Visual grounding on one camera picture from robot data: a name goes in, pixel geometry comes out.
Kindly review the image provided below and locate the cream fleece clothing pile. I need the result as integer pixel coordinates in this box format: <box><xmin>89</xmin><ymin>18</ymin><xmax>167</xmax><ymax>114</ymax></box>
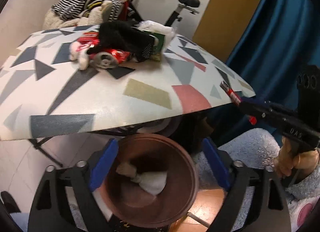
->
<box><xmin>42</xmin><ymin>6</ymin><xmax>103</xmax><ymax>30</ymax></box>

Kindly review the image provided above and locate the geometric patterned ironing board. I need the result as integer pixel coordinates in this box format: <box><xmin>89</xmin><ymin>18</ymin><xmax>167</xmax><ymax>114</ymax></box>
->
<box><xmin>1</xmin><ymin>26</ymin><xmax>255</xmax><ymax>140</ymax></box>

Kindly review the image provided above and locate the white plush toy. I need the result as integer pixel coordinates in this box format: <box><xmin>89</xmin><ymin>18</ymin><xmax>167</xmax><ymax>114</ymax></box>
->
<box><xmin>69</xmin><ymin>41</ymin><xmax>93</xmax><ymax>71</ymax></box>

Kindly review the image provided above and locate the red snack bar wrapper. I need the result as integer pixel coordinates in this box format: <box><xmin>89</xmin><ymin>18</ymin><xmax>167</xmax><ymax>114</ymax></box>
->
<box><xmin>220</xmin><ymin>81</ymin><xmax>257</xmax><ymax>125</ymax></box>

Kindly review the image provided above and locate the red cigarette pack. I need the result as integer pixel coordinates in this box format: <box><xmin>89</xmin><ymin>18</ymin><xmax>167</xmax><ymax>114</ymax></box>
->
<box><xmin>76</xmin><ymin>31</ymin><xmax>100</xmax><ymax>46</ymax></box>

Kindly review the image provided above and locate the white crumpled tissue in bin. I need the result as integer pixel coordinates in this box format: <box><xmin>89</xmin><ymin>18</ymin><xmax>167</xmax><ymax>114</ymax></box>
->
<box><xmin>116</xmin><ymin>162</ymin><xmax>168</xmax><ymax>196</ymax></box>

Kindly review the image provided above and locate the crushed red soda can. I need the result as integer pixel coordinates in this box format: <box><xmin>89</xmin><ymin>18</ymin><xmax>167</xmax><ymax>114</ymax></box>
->
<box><xmin>89</xmin><ymin>49</ymin><xmax>131</xmax><ymax>69</ymax></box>

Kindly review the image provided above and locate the teal curtain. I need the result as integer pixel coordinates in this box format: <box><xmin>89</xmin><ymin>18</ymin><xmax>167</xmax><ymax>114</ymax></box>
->
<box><xmin>226</xmin><ymin>0</ymin><xmax>320</xmax><ymax>113</ymax></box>

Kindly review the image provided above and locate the white plastic bag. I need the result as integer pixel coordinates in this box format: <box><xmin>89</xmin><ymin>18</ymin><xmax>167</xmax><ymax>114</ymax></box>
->
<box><xmin>138</xmin><ymin>20</ymin><xmax>176</xmax><ymax>48</ymax></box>

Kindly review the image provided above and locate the green snack package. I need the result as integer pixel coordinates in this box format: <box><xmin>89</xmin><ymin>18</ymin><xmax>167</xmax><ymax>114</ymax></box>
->
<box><xmin>143</xmin><ymin>30</ymin><xmax>165</xmax><ymax>62</ymax></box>

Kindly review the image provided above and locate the right hand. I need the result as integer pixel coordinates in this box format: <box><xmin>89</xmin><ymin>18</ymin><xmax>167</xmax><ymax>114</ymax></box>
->
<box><xmin>274</xmin><ymin>137</ymin><xmax>319</xmax><ymax>179</ymax></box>

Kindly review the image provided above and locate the black glove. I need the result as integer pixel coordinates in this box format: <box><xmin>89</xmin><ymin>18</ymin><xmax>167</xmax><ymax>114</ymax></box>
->
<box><xmin>87</xmin><ymin>21</ymin><xmax>155</xmax><ymax>62</ymax></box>

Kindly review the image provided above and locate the brown round trash bin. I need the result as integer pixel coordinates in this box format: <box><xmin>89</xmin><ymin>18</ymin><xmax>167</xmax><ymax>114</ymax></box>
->
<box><xmin>99</xmin><ymin>133</ymin><xmax>199</xmax><ymax>228</ymax></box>

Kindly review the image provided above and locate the fluffy grey right sleeve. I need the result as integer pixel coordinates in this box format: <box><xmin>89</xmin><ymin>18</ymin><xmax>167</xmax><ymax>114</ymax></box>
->
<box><xmin>194</xmin><ymin>127</ymin><xmax>320</xmax><ymax>232</ymax></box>

